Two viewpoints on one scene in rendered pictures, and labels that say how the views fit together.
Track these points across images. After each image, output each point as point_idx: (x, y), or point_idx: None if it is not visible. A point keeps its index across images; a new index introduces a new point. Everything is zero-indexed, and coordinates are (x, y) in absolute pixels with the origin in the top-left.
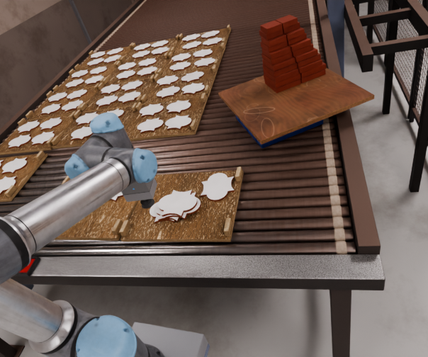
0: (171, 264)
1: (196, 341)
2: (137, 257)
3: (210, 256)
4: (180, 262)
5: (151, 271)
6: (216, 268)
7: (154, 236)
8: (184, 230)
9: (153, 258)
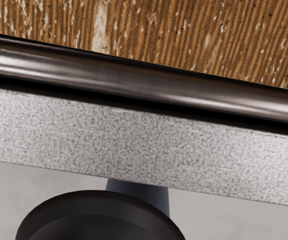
0: (159, 148)
1: None
2: (28, 101)
3: None
4: (187, 145)
5: (93, 161)
6: None
7: (74, 32)
8: (214, 26)
9: (88, 114)
